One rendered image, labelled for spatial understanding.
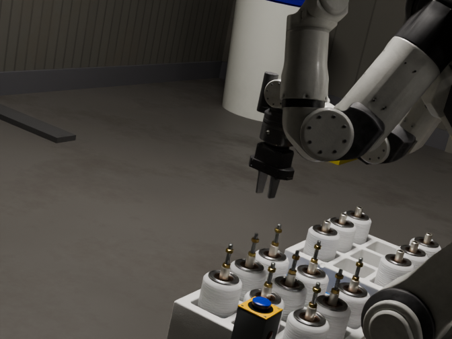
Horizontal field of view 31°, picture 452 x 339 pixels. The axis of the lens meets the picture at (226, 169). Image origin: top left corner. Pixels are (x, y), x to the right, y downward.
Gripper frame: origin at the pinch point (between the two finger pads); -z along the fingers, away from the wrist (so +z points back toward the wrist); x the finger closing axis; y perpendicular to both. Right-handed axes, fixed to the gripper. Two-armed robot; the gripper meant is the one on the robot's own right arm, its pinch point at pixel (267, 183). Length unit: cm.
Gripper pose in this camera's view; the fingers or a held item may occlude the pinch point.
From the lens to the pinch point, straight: 195.3
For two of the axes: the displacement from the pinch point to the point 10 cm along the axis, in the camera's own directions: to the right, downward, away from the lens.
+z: 2.0, -9.4, -2.8
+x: -7.3, -3.3, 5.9
